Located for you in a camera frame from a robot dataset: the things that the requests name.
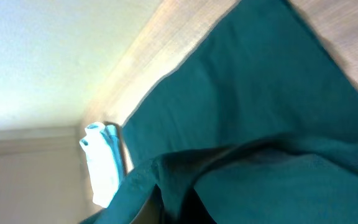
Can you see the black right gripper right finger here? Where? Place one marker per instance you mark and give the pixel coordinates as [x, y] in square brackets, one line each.
[193, 210]

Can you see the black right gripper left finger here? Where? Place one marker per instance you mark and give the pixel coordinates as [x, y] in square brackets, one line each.
[152, 211]

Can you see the black shorts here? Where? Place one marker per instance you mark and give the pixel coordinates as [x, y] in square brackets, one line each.
[259, 120]

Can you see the folded light blue jeans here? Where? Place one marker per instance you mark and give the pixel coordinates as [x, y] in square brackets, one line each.
[102, 149]

